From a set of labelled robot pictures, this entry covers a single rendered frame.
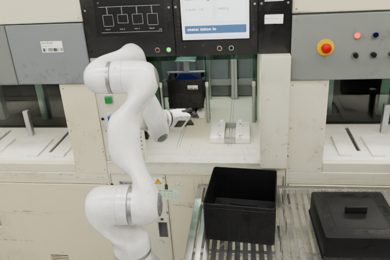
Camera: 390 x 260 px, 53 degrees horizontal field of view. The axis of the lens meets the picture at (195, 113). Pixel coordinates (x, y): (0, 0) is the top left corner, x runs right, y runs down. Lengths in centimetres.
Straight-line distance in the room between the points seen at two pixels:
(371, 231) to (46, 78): 150
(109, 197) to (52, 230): 124
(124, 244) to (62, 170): 97
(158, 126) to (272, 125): 53
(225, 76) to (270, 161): 99
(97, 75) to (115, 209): 40
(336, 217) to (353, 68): 61
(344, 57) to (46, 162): 152
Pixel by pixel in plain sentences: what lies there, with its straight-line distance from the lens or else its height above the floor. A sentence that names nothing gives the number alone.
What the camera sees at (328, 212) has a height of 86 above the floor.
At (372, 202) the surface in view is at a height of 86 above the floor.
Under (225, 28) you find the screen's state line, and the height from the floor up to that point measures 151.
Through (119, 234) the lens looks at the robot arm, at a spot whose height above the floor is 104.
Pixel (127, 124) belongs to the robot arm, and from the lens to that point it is 117.
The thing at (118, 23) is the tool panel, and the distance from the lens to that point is 175.
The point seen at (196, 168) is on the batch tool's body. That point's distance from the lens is 194.
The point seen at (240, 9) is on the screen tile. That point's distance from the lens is 166.
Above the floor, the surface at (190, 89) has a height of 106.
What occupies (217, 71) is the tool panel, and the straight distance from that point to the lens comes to 267.
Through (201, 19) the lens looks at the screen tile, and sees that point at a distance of 168.
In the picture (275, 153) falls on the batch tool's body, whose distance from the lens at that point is 183.
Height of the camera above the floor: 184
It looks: 23 degrees down
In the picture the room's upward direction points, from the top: 3 degrees counter-clockwise
